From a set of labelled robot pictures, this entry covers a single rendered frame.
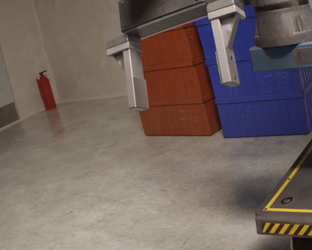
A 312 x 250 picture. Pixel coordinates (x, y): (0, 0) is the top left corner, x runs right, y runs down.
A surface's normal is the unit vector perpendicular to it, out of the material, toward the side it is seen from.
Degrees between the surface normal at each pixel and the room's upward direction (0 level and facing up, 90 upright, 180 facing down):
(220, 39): 66
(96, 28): 90
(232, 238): 0
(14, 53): 90
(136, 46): 83
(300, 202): 0
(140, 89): 83
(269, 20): 70
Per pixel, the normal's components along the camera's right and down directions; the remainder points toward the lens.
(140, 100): 0.79, -0.20
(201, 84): 0.71, -0.02
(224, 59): -0.59, -0.07
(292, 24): -0.21, -0.07
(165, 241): -0.26, -0.94
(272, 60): -0.62, 0.35
